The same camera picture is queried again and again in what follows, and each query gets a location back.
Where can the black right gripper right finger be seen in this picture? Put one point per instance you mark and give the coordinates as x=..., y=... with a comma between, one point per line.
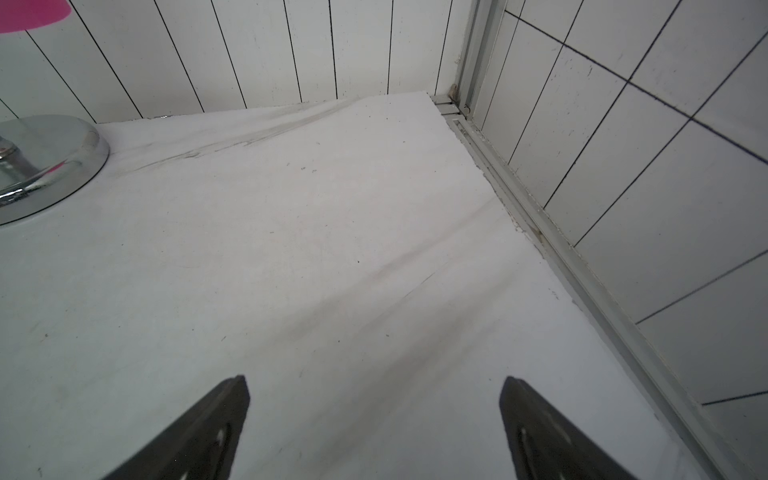
x=544, y=444

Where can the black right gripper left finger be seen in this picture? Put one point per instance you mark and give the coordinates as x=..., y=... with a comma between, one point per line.
x=200, y=444

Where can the chrome cup holder stand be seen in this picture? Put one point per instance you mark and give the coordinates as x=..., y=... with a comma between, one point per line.
x=45, y=159

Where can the pink plastic goblet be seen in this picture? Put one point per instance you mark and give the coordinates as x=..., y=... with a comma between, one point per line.
x=21, y=15

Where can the aluminium corner frame rail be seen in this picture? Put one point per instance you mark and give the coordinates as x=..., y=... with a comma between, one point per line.
x=630, y=140

